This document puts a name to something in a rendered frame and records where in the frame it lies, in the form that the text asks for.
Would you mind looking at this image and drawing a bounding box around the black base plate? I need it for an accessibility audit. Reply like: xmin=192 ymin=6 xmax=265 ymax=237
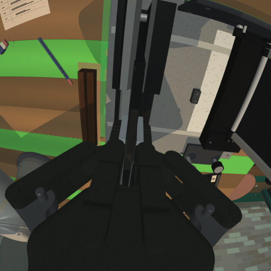
xmin=181 ymin=143 xmax=234 ymax=165

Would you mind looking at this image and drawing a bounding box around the brown wooden rack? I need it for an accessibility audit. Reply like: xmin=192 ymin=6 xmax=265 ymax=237
xmin=77 ymin=68 xmax=98 ymax=147

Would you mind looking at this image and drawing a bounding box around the grey round can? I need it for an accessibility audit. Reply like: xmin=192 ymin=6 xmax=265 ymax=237
xmin=16 ymin=151 xmax=53 ymax=178

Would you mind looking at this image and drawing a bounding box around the teal cylinder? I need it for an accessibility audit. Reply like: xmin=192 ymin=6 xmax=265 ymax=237
xmin=260 ymin=187 xmax=271 ymax=207

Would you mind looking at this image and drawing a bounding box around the white blue eraser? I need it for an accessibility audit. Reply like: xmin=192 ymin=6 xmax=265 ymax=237
xmin=0 ymin=39 xmax=10 ymax=55

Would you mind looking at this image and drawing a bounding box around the grey metal rail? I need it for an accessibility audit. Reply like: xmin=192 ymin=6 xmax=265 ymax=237
xmin=230 ymin=131 xmax=271 ymax=168

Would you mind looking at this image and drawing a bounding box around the white rod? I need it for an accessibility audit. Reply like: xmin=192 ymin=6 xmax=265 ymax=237
xmin=230 ymin=55 xmax=268 ymax=132

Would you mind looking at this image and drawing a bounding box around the small black block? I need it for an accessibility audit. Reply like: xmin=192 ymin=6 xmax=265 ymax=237
xmin=190 ymin=88 xmax=202 ymax=104

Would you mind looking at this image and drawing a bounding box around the grey metal case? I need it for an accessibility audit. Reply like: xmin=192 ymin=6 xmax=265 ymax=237
xmin=0 ymin=168 xmax=33 ymax=237

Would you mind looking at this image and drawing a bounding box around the grey spring back plate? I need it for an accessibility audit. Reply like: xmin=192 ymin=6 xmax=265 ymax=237
xmin=119 ymin=0 xmax=158 ymax=91

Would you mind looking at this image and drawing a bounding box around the grey speckled mat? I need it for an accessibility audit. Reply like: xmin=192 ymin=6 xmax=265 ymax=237
xmin=105 ymin=0 xmax=241 ymax=149

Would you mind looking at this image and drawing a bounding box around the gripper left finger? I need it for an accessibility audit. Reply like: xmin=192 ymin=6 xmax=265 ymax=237
xmin=4 ymin=119 xmax=126 ymax=211

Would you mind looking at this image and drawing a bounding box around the black camera standard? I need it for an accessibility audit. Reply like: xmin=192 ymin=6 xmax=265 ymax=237
xmin=112 ymin=0 xmax=178 ymax=95

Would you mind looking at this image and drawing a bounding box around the black curved bar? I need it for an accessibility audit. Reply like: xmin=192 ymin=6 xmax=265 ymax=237
xmin=177 ymin=0 xmax=271 ymax=50

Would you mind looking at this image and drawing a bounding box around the black knob with white face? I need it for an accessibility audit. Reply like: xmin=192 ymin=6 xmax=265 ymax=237
xmin=211 ymin=161 xmax=225 ymax=174

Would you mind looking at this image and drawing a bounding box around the dark film holder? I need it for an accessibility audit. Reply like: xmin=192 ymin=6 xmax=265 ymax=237
xmin=123 ymin=60 xmax=147 ymax=187

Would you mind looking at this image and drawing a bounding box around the blue pencil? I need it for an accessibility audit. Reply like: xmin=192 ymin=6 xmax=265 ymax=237
xmin=38 ymin=37 xmax=74 ymax=87

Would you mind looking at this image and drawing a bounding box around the brown oval paddle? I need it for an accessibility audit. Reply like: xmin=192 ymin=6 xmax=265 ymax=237
xmin=229 ymin=173 xmax=256 ymax=202

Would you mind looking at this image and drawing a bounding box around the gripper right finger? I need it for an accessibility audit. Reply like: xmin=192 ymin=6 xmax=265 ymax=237
xmin=136 ymin=123 xmax=243 ymax=229

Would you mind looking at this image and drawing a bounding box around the cream printed paper sheet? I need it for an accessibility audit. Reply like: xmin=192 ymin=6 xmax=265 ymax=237
xmin=0 ymin=0 xmax=51 ymax=31

